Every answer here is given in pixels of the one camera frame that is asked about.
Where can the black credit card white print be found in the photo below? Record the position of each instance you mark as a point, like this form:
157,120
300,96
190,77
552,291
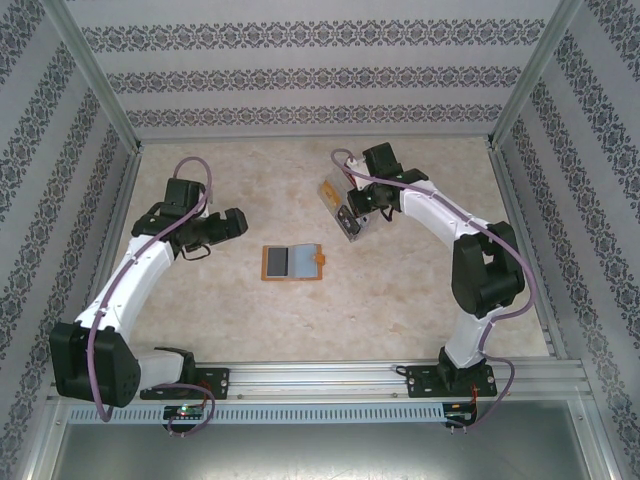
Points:
346,222

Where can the grey credit card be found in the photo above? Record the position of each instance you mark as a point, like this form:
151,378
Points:
278,262

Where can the orange card holder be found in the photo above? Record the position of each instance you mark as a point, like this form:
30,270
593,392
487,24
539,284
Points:
302,262

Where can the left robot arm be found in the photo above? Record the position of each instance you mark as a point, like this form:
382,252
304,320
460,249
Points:
135,280

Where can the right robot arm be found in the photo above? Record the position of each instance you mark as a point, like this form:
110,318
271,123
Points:
430,215

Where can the gold credit card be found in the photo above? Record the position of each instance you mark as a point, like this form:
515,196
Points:
329,192

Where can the clear plastic organizer box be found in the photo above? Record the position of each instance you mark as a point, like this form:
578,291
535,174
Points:
357,238

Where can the metal sheet panel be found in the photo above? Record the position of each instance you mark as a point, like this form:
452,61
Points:
320,455

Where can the aluminium side rail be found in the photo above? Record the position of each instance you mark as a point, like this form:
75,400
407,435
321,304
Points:
509,200
118,220

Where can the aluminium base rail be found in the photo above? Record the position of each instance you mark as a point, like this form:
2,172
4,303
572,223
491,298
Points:
320,380

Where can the aluminium frame post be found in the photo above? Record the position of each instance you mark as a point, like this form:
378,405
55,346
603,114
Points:
99,70
592,440
534,70
45,440

